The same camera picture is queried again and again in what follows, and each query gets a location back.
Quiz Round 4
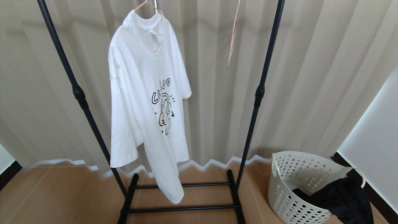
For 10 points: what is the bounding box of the white printed t-shirt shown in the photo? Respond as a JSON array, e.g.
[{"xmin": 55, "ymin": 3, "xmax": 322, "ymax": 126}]
[{"xmin": 108, "ymin": 9, "xmax": 192, "ymax": 205}]

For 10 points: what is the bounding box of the pink clothes hanger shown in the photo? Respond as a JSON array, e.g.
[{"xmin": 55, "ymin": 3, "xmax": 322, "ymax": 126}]
[
  {"xmin": 227, "ymin": 0, "xmax": 241, "ymax": 69},
  {"xmin": 134, "ymin": 0, "xmax": 163, "ymax": 54}
]

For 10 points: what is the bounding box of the black garment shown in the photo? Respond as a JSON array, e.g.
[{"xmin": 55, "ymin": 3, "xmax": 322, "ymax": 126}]
[{"xmin": 292, "ymin": 177, "xmax": 374, "ymax": 224}]

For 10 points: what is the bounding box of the white laundry basket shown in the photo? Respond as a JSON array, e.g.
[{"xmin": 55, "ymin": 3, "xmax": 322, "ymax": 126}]
[{"xmin": 267, "ymin": 151, "xmax": 366, "ymax": 224}]

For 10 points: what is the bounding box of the black clothes rack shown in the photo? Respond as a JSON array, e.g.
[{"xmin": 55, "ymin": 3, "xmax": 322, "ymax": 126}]
[{"xmin": 37, "ymin": 0, "xmax": 285, "ymax": 224}]

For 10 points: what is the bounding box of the beige curtain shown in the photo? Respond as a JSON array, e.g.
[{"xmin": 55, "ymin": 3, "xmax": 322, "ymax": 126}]
[{"xmin": 0, "ymin": 0, "xmax": 398, "ymax": 173}]

